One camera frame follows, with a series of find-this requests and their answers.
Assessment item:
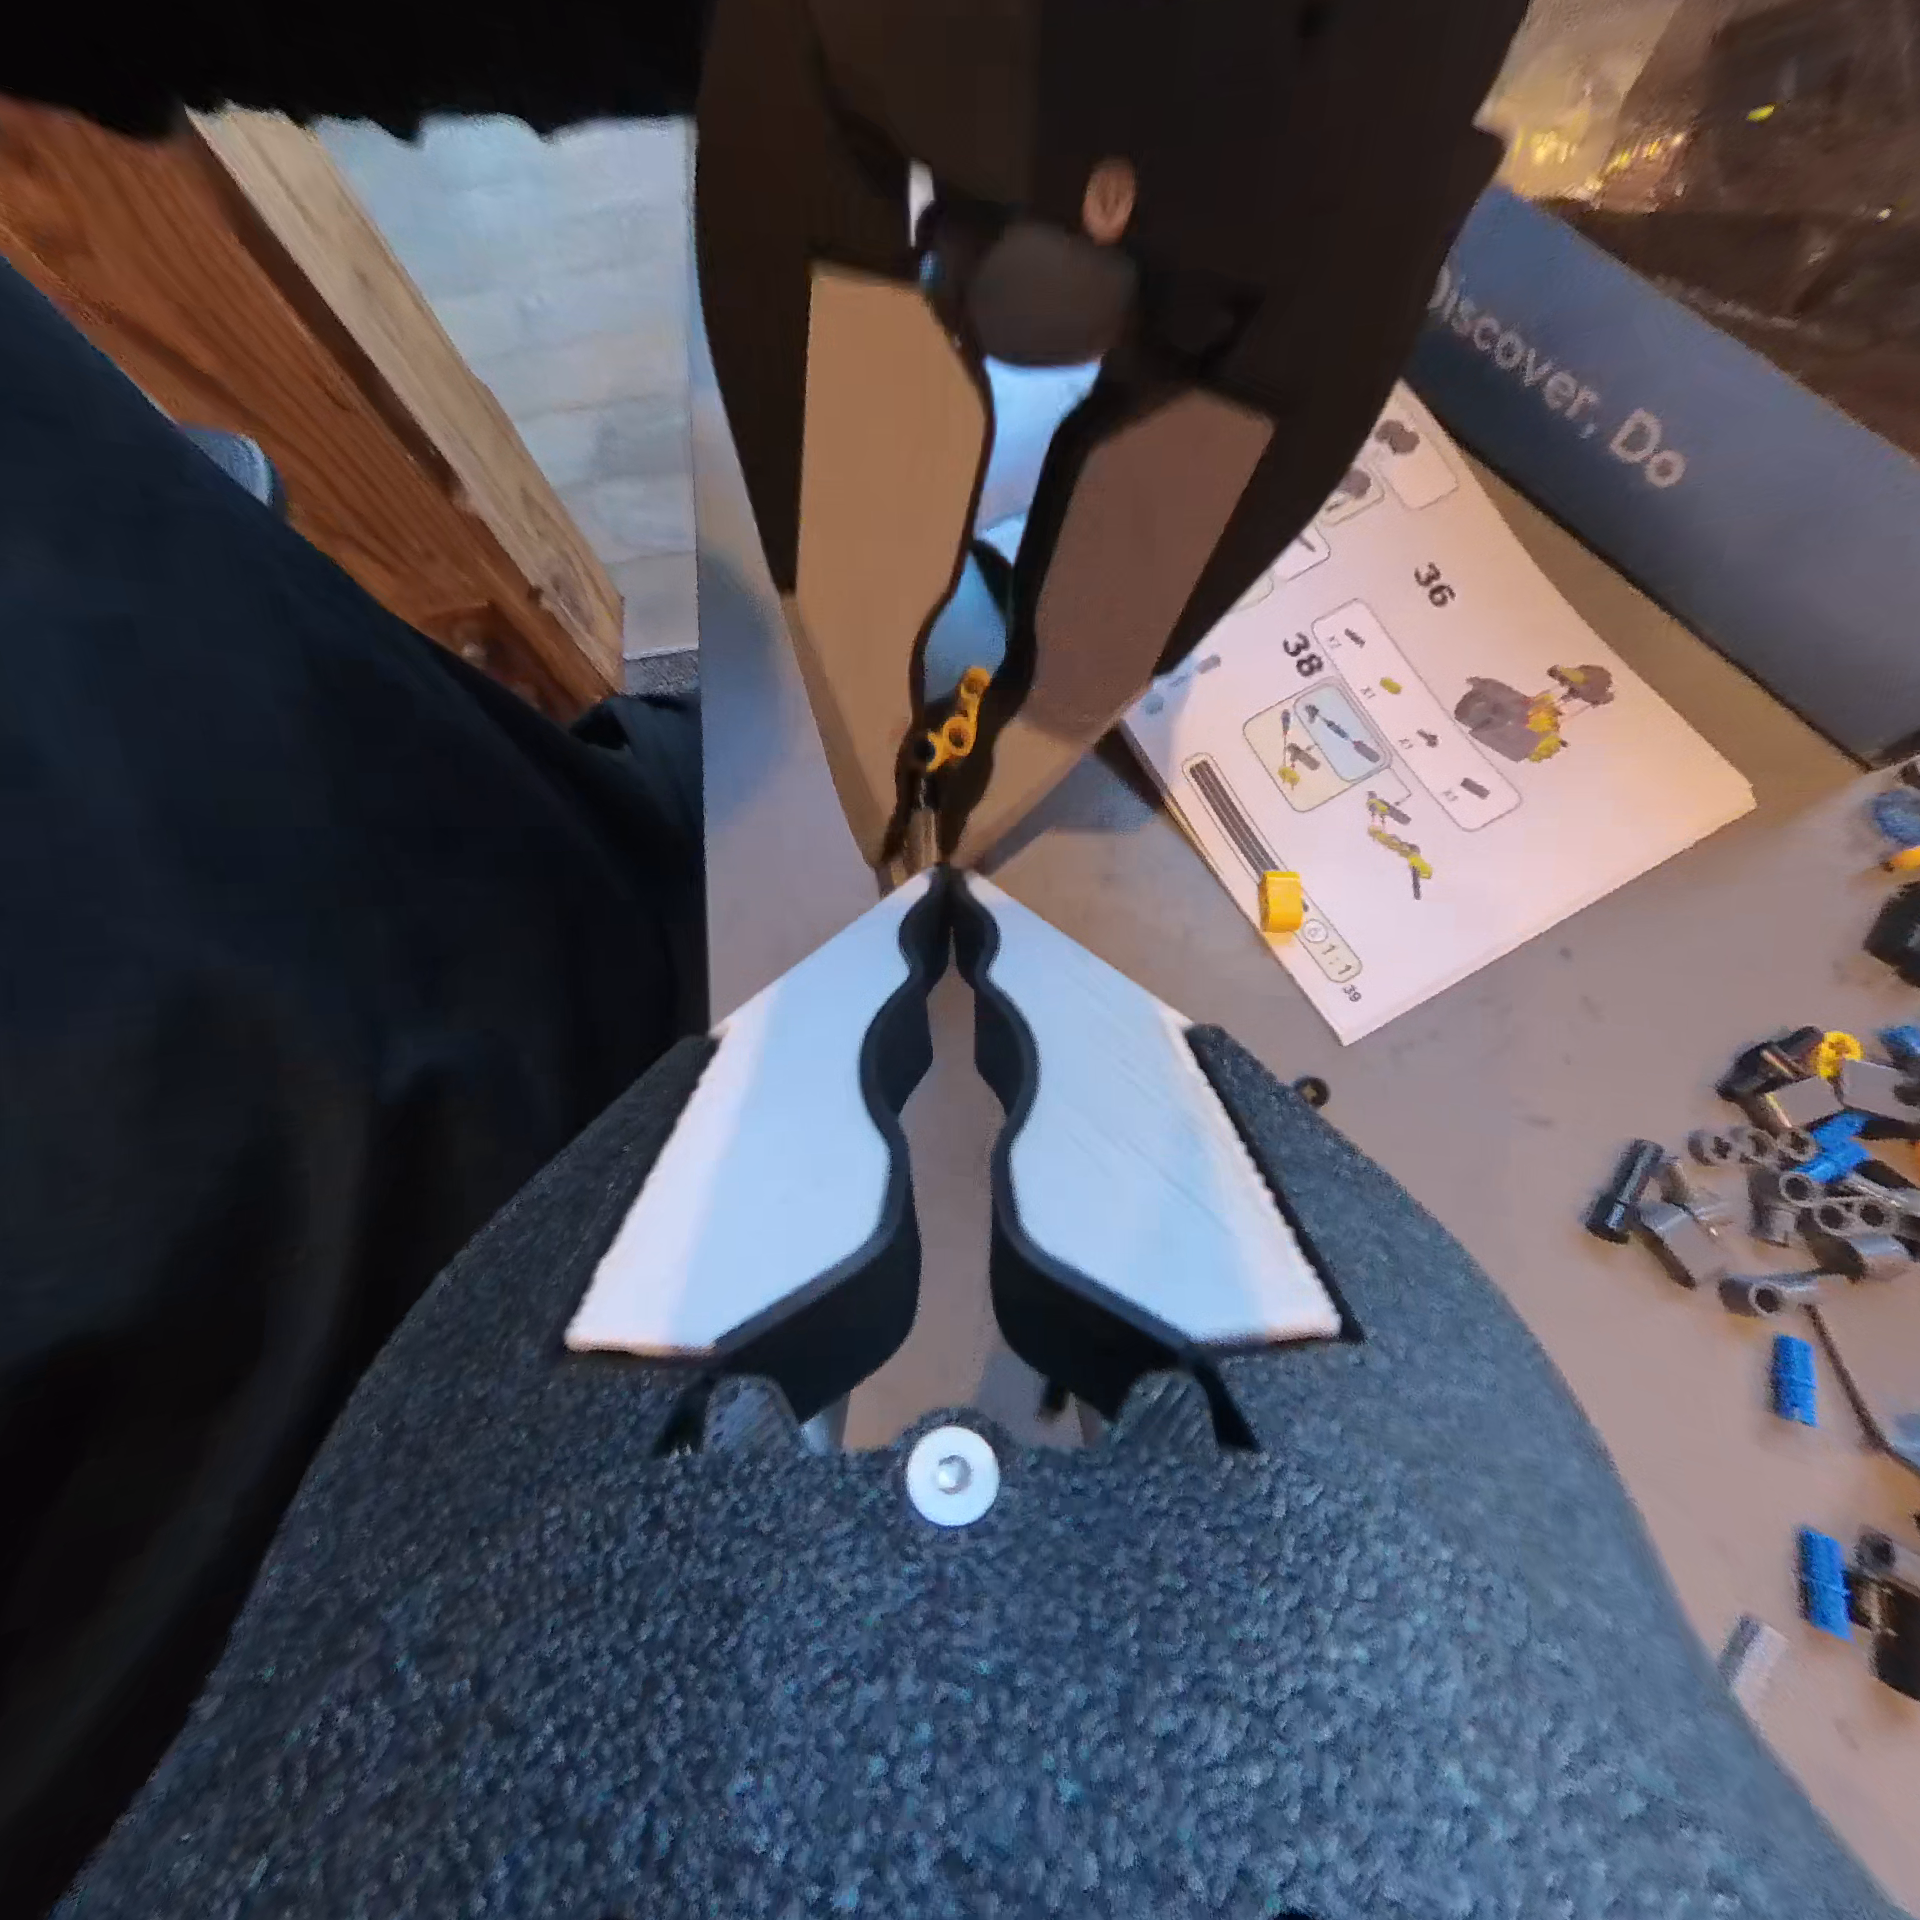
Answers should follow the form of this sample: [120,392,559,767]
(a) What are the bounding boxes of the person's dark clothed body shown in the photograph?
[0,256,706,1920]

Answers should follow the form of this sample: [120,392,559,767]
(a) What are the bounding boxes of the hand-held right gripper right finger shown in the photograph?
[958,871,1346,1360]

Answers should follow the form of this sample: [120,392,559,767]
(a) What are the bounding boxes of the pile of small brick pieces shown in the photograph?
[1587,779,1920,1705]

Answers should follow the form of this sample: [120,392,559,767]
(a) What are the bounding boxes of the small yellow axle assembly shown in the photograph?
[885,667,995,886]

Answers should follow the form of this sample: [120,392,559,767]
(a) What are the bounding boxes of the wooden stool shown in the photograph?
[0,96,624,723]

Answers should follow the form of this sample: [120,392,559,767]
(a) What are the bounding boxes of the crumpled clear plastic bags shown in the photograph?
[1476,0,1920,452]

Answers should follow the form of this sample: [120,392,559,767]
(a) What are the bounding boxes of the instruction booklet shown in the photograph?
[1123,382,1758,1047]

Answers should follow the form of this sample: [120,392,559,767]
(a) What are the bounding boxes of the person's left forearm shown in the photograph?
[0,0,706,143]

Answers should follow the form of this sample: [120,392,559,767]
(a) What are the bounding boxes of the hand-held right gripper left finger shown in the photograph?
[565,871,963,1364]

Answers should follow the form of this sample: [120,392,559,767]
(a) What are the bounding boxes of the dark blue cardboard box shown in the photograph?
[1410,187,1920,769]

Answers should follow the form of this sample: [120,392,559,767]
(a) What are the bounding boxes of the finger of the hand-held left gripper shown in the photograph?
[784,263,995,876]
[949,392,1280,873]

